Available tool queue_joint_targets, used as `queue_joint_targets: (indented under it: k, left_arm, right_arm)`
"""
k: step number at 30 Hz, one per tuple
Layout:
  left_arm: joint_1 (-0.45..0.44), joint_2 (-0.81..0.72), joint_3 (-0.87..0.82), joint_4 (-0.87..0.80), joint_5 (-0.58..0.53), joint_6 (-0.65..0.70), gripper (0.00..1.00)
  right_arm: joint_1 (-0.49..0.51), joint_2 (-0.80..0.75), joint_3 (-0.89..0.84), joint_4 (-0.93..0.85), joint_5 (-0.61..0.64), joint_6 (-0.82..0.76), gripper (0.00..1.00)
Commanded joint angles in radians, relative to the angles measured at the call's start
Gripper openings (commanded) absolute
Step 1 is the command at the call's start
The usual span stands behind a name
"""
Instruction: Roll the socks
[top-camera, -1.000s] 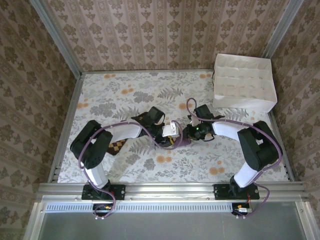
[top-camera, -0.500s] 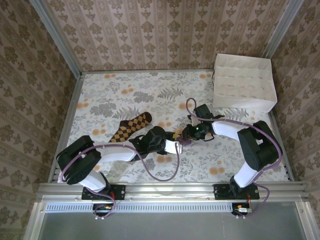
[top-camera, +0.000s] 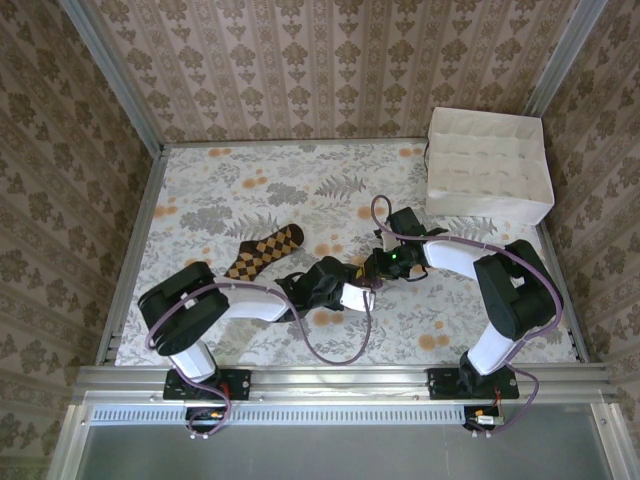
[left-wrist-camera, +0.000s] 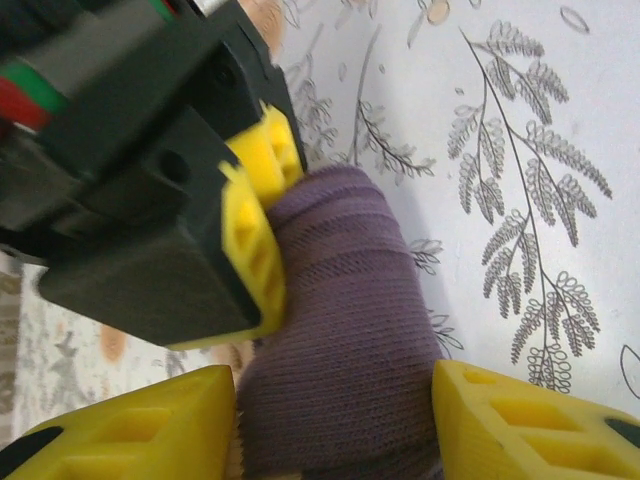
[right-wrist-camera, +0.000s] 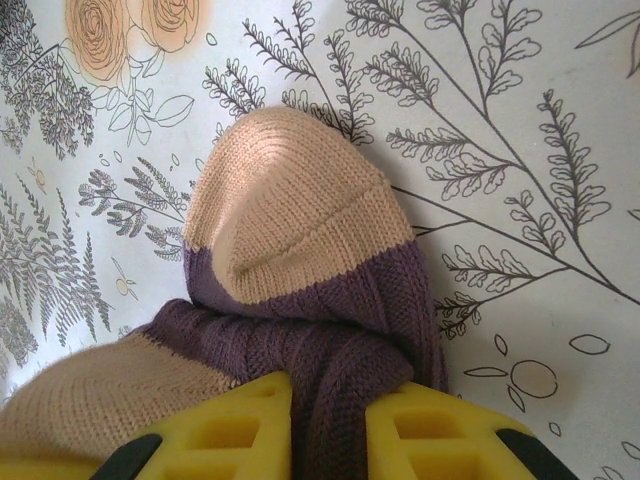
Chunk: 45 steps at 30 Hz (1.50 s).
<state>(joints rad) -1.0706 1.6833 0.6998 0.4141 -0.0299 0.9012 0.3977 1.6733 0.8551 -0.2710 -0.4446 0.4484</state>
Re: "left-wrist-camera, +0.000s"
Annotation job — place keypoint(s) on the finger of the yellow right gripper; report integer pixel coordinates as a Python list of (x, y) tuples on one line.
[(255, 260), (272, 150)]

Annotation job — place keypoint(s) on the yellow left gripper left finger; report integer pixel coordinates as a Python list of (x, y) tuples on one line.
[(125, 440)]

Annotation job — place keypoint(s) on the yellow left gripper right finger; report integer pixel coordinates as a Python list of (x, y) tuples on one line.
[(530, 440)]

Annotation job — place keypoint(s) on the purple sock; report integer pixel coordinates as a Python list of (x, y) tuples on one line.
[(340, 300)]

